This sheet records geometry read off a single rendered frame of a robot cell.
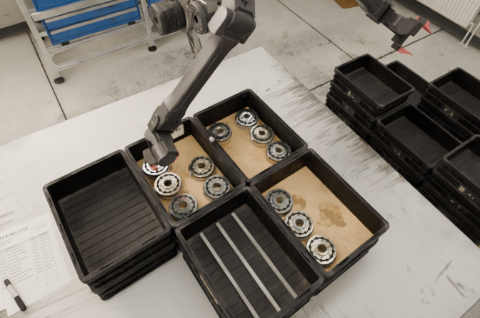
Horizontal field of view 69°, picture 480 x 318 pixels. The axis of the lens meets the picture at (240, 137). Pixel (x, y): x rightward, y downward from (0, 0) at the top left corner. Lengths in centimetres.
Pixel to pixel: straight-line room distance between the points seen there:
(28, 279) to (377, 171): 145
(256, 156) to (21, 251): 95
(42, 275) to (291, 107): 129
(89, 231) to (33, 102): 196
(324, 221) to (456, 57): 280
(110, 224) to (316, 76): 226
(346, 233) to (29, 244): 117
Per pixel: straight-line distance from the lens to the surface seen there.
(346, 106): 233
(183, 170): 141
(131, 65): 325
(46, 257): 154
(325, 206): 137
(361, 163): 169
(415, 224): 162
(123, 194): 141
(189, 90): 99
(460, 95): 262
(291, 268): 125
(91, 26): 310
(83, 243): 136
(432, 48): 387
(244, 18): 91
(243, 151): 146
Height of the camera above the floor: 200
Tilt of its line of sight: 51 degrees down
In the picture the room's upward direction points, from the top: 2 degrees clockwise
